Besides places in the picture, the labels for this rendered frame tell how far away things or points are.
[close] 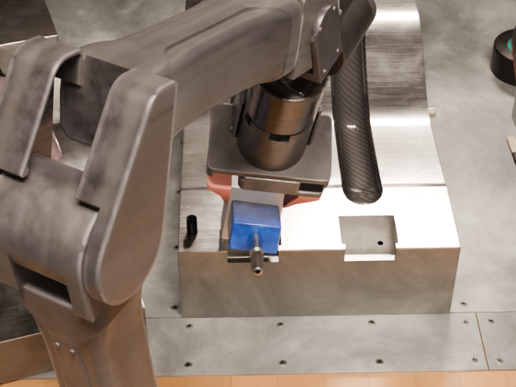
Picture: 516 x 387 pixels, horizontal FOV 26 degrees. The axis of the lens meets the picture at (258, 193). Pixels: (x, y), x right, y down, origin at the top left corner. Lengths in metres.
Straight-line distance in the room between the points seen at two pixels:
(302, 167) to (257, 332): 0.22
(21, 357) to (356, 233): 0.33
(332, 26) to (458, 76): 0.63
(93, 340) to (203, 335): 0.42
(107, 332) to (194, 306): 0.42
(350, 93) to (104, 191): 0.66
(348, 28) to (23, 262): 0.36
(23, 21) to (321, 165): 0.51
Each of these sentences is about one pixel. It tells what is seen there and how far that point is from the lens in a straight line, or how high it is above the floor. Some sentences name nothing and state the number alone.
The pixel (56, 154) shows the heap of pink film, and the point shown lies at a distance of 1.13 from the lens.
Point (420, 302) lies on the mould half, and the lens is 1.09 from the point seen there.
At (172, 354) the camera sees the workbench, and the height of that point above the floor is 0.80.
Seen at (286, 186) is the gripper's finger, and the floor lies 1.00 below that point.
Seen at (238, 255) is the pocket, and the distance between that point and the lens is 1.06.
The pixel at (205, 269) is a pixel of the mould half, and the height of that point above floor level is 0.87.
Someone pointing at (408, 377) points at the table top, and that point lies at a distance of 1.05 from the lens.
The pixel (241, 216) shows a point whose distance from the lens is 0.97.
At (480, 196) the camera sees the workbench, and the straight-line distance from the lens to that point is 1.24.
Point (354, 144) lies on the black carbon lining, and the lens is 1.16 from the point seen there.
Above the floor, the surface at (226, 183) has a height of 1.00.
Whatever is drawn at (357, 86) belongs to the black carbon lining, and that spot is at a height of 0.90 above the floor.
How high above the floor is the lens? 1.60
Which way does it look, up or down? 41 degrees down
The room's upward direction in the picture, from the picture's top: straight up
